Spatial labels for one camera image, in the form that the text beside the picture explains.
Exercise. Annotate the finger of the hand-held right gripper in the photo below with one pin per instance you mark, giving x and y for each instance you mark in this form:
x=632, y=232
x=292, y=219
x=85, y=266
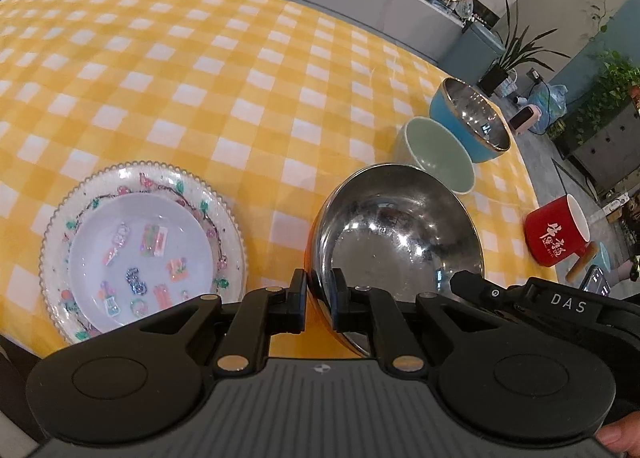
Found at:
x=480, y=290

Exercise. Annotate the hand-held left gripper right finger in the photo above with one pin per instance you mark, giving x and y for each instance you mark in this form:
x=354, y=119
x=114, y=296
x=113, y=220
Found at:
x=341, y=300

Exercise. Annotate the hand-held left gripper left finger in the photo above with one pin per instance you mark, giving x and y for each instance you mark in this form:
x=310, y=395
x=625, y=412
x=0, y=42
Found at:
x=298, y=300

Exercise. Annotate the clear glass plate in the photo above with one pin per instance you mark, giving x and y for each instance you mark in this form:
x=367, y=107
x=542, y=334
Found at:
x=239, y=243

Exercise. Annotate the orange steel bowl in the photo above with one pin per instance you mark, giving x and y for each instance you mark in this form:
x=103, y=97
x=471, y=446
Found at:
x=400, y=228

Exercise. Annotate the small pink plate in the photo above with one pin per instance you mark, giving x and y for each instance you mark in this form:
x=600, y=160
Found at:
x=145, y=263

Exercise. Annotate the white vine-printed plate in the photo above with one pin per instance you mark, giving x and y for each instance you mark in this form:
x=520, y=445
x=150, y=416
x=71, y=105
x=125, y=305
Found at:
x=85, y=198

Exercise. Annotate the person's right hand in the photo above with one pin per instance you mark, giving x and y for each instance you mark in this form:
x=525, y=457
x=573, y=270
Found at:
x=620, y=435

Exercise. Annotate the dark smartphone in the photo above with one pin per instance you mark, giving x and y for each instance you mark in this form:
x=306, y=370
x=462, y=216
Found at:
x=595, y=280

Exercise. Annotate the red mug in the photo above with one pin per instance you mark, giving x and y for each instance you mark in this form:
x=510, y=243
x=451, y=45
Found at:
x=550, y=233

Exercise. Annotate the green ceramic bowl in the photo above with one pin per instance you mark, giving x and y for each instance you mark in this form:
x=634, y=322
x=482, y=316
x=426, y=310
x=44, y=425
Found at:
x=440, y=161

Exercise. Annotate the dark metal cabinet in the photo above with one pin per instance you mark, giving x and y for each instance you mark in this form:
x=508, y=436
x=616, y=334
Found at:
x=605, y=151

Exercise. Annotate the small pink heater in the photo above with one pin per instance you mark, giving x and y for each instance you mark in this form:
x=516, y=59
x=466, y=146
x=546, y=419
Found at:
x=525, y=119

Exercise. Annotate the blue steel bowl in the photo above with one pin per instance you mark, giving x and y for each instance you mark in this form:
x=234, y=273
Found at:
x=475, y=113

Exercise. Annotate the blue water jug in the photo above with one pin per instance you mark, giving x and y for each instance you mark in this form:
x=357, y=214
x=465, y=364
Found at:
x=547, y=103

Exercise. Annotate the small woven basket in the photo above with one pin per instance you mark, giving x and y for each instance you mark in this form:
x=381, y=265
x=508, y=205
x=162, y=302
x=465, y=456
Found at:
x=508, y=86

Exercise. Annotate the long-leaf potted plant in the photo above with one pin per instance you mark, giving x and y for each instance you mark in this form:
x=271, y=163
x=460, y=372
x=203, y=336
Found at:
x=495, y=79

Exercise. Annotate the bushy green plant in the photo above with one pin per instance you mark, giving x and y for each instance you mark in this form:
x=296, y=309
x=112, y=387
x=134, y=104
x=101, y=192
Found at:
x=610, y=83

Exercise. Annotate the yellow checked tablecloth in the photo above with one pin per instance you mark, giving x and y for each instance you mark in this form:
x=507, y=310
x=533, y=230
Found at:
x=200, y=88

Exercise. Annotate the grey trash bin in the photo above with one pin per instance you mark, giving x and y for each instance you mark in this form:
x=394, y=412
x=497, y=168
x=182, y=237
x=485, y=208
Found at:
x=470, y=53

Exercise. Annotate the wall outlet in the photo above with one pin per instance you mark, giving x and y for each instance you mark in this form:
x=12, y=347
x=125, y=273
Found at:
x=535, y=74

